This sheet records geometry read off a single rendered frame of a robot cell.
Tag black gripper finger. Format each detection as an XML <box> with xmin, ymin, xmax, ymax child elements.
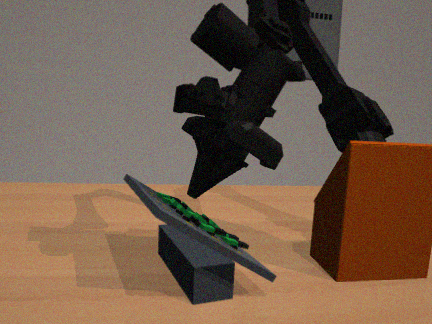
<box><xmin>188</xmin><ymin>137</ymin><xmax>249</xmax><ymax>199</ymax></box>
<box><xmin>187</xmin><ymin>135</ymin><xmax>205</xmax><ymax>194</ymax></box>

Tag dark grey switch panel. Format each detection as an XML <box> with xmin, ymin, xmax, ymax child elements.
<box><xmin>123</xmin><ymin>174</ymin><xmax>276</xmax><ymax>305</ymax></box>

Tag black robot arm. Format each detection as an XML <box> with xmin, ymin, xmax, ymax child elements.
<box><xmin>173</xmin><ymin>0</ymin><xmax>394</xmax><ymax>153</ymax></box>

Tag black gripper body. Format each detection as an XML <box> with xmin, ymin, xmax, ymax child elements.
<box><xmin>181</xmin><ymin>78</ymin><xmax>283</xmax><ymax>170</ymax></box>

